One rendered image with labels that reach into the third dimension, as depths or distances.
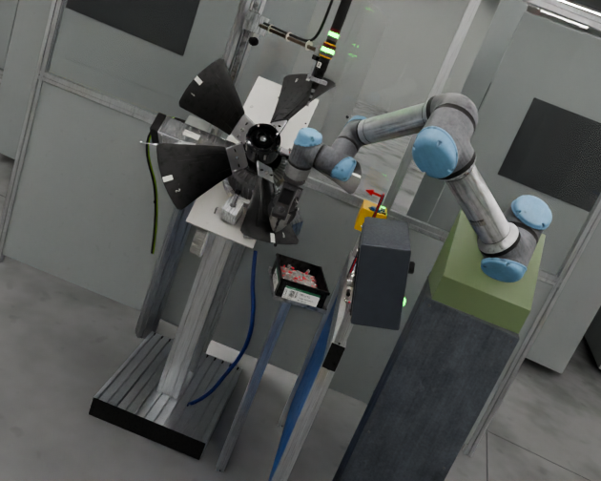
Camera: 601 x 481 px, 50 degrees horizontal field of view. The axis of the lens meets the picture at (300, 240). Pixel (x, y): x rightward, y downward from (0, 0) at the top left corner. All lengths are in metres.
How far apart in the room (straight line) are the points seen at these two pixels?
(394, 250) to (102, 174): 2.05
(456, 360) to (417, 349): 0.12
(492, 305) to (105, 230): 1.95
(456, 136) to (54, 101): 2.13
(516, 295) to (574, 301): 2.80
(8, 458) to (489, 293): 1.64
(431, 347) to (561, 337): 2.92
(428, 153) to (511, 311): 0.65
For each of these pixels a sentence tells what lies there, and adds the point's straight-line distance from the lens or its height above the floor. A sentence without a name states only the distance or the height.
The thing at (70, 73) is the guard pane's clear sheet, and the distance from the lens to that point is 3.22.
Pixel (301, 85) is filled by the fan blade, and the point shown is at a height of 1.41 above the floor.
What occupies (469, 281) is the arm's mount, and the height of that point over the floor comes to 1.09.
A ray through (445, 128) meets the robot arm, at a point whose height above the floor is 1.50.
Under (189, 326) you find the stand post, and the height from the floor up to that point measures 0.40.
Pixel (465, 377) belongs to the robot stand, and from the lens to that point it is 2.08.
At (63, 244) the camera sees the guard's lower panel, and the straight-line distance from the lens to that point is 3.38.
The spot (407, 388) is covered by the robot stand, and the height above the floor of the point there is 0.70.
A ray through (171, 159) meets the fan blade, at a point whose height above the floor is 1.06.
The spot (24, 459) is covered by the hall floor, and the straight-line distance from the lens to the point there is 2.42.
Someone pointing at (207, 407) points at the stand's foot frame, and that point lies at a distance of 2.77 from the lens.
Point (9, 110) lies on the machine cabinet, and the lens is 4.98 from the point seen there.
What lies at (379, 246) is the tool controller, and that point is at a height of 1.24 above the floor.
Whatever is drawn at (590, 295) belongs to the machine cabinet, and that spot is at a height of 0.66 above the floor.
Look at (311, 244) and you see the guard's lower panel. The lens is 3.00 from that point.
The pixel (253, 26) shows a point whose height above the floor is 1.53.
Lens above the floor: 1.59
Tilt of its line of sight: 17 degrees down
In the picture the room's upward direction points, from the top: 22 degrees clockwise
